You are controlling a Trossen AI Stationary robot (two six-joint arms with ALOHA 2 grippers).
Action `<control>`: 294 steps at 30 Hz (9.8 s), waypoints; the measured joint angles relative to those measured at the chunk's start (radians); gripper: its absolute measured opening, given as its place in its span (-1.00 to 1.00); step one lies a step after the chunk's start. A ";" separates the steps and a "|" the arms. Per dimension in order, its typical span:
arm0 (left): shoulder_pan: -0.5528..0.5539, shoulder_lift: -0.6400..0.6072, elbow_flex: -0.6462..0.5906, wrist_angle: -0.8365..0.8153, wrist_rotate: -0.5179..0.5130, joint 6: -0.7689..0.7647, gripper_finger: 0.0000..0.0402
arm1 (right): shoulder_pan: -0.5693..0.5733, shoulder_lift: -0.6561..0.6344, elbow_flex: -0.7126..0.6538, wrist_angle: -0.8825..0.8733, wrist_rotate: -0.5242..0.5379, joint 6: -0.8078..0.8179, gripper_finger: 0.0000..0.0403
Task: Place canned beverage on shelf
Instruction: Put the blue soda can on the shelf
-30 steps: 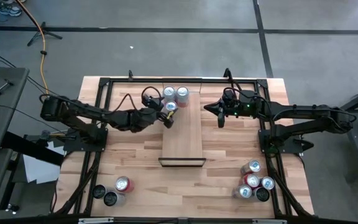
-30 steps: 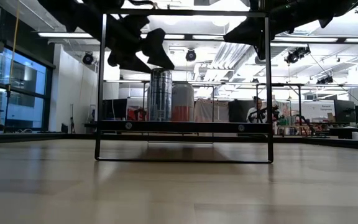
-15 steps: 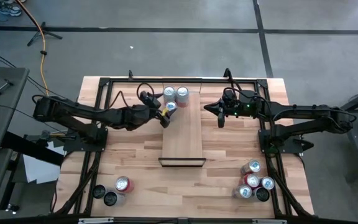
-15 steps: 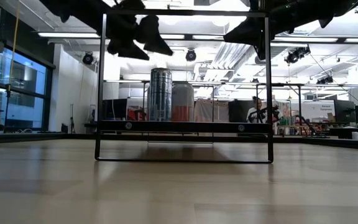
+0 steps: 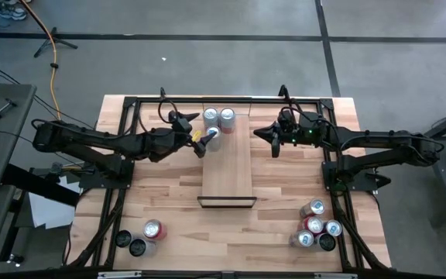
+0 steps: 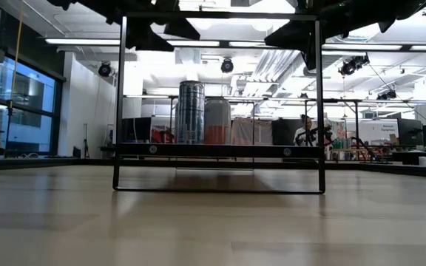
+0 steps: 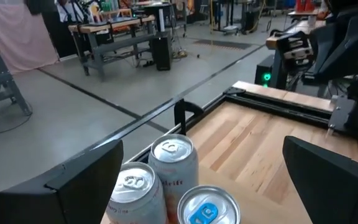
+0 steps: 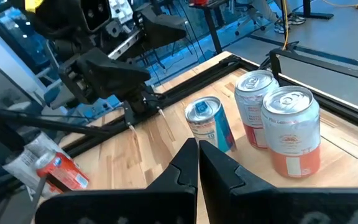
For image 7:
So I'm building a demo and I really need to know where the black table clamp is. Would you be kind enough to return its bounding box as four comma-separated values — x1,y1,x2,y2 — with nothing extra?
174,98,204,136

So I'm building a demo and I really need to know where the pale pink curtain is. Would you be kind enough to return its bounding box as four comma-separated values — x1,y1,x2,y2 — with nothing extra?
0,0,59,75

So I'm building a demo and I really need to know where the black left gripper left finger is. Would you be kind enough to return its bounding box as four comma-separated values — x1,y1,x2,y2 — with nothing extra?
44,139,125,224

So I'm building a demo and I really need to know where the black computer with green light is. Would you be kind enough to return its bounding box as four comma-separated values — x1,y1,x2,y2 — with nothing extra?
254,54,275,90

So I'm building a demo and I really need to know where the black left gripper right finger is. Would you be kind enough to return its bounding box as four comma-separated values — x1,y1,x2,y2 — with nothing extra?
282,135,358,224

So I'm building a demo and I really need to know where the black and white device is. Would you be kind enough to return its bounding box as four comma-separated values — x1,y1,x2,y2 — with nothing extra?
277,30,315,73

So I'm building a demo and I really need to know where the black tower box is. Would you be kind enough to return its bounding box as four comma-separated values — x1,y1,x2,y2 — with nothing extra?
151,30,173,72

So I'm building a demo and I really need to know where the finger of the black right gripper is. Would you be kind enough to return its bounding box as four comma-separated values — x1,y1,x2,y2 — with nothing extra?
303,16,358,83

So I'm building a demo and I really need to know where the silver blue energy drink can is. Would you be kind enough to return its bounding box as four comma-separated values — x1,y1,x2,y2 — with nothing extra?
177,185,241,224

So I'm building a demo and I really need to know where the pale pink soda can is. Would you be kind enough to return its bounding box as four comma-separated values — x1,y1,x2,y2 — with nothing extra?
106,161,169,224
147,133,200,224

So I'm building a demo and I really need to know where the grey-framed workbench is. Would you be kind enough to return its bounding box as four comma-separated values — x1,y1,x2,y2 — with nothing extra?
265,19,328,91

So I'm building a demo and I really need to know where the dark floor mat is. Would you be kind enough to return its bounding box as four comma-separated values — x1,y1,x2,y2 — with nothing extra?
193,39,253,50

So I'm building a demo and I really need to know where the white cylinder post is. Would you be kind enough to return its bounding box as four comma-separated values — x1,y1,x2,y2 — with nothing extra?
158,8,166,32

